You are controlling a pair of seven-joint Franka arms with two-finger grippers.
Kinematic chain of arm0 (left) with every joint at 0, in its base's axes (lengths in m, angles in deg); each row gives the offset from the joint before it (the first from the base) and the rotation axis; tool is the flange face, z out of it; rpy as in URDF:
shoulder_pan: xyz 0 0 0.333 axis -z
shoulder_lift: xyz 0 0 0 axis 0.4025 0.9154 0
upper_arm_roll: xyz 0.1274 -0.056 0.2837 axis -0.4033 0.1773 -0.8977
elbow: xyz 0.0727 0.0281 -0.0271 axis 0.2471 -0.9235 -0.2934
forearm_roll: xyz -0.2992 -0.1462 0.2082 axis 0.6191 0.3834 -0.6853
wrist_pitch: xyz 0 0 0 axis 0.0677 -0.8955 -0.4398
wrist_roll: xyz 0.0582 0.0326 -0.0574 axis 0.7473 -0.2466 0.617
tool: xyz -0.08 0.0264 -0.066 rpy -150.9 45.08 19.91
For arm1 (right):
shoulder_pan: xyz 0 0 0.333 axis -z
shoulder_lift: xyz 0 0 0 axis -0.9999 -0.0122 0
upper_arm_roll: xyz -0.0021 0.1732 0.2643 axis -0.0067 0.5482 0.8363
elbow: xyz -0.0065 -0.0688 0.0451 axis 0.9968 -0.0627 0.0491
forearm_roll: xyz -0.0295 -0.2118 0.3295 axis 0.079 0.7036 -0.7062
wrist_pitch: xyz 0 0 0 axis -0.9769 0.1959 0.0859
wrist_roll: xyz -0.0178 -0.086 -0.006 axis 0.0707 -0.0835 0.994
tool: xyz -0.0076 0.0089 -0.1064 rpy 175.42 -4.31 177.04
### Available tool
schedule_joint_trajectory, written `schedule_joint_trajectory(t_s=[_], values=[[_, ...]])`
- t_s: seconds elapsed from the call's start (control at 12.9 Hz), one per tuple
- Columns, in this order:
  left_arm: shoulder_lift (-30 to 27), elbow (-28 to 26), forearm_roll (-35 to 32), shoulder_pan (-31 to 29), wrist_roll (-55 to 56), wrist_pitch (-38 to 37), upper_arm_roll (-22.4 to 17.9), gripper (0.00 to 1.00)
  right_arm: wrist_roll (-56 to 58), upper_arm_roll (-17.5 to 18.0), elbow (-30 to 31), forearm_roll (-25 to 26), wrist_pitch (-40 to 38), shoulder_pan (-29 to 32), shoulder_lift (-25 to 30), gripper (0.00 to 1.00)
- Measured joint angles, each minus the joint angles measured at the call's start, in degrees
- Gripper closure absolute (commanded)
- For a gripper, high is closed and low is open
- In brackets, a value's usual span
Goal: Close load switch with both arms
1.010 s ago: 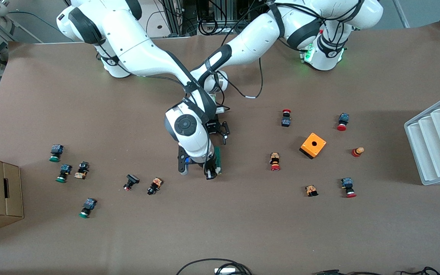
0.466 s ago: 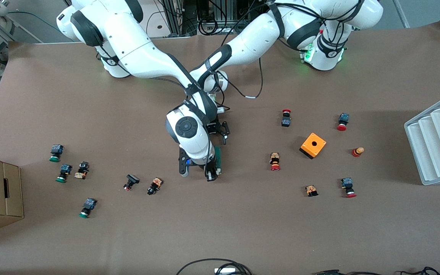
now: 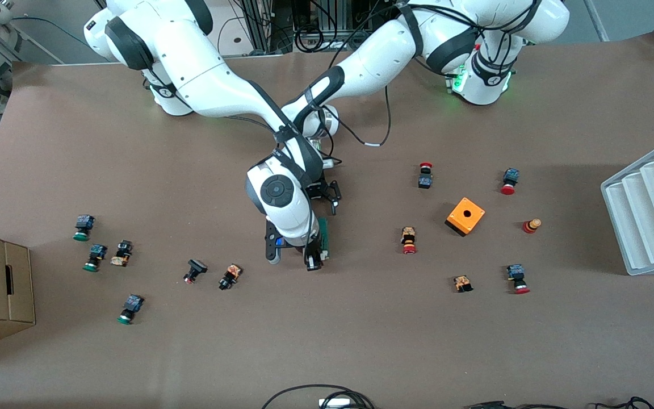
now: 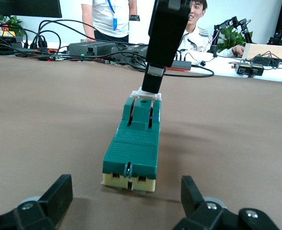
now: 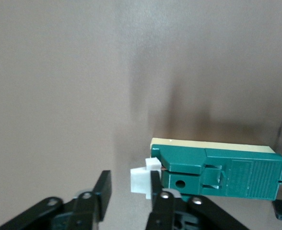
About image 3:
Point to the green terminal block module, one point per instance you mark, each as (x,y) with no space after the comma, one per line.
(328,238)

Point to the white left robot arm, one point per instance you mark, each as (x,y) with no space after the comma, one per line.
(384,51)

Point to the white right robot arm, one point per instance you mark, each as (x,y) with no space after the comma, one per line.
(208,85)

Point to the black push button orange block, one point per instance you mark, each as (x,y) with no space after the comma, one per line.
(122,253)
(230,276)

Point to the red emergency button orange block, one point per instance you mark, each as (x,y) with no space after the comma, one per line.
(409,240)

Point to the red emergency button blue block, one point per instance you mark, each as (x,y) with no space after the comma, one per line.
(425,176)
(509,181)
(518,278)

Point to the black square button red block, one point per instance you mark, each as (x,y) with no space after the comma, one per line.
(195,269)

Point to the small white device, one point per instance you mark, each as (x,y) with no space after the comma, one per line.
(335,403)

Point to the orange black contact block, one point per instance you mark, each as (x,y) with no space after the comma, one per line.
(462,283)

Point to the aluminium equipment rack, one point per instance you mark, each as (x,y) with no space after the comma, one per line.
(261,23)

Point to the green push button blue block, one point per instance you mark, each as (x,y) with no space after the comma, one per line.
(95,257)
(130,308)
(83,227)

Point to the red yellow button head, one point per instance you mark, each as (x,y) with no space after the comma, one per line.
(531,225)

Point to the white ribbed plastic tray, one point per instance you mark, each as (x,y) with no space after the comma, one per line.
(645,227)

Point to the orange button enclosure box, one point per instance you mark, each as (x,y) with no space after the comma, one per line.
(465,216)

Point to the aluminium frame bar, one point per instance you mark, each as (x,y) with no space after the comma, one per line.
(595,20)

